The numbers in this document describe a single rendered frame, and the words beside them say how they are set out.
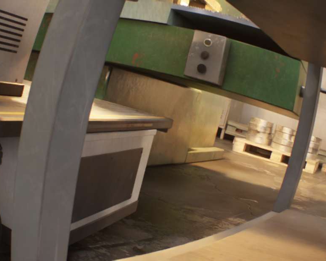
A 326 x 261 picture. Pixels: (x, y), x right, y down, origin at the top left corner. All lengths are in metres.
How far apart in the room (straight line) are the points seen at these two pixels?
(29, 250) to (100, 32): 0.23
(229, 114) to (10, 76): 5.96
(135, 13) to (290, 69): 0.74
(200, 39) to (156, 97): 0.87
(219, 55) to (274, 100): 0.28
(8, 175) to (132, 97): 1.62
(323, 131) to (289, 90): 5.00
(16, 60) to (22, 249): 0.59
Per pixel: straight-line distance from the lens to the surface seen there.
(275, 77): 1.81
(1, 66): 0.92
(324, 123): 6.78
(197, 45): 1.83
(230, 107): 6.76
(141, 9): 2.03
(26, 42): 0.98
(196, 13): 1.94
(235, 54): 1.86
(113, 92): 2.23
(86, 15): 0.40
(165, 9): 1.98
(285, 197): 1.31
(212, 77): 1.79
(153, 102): 2.61
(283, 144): 5.40
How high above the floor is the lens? 0.44
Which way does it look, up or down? 4 degrees down
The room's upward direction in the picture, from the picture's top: 15 degrees clockwise
